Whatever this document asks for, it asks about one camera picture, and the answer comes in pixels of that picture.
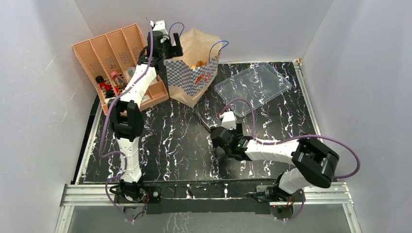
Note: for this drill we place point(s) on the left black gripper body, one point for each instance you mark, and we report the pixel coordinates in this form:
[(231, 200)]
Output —
[(168, 52)]

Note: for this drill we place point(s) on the checkered paper bag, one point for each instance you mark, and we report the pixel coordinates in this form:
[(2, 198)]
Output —
[(187, 85)]

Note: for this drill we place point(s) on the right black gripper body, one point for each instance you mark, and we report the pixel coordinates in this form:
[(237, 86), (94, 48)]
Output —
[(217, 139)]

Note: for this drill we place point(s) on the black red toy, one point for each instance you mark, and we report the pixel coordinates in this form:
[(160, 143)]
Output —
[(105, 87)]

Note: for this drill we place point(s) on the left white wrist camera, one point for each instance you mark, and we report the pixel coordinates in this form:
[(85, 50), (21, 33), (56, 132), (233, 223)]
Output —
[(159, 27)]

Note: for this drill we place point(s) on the light blue tape dispenser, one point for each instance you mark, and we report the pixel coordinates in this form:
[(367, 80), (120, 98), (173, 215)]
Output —
[(130, 73)]

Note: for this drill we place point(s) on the peach desk organizer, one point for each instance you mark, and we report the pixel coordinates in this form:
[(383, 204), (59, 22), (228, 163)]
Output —
[(114, 51)]

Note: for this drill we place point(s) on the metal tongs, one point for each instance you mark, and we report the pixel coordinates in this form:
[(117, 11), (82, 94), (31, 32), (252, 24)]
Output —
[(203, 122)]

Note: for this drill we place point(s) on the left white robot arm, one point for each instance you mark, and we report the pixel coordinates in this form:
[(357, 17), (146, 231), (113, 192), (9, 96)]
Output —
[(126, 119)]

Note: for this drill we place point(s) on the small brown fake bread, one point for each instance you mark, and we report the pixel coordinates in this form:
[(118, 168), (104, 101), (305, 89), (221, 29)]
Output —
[(198, 64)]

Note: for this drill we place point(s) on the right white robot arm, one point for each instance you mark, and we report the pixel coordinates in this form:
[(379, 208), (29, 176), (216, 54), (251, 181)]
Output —
[(315, 163)]

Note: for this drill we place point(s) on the pink capped bottle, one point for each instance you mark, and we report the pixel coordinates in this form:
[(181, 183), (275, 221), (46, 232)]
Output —
[(121, 84)]

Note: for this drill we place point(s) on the aluminium frame rail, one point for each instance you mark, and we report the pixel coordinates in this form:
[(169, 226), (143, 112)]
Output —
[(218, 196)]

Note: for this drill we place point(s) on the clear plastic tray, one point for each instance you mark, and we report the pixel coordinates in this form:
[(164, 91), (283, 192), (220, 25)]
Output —
[(258, 84)]

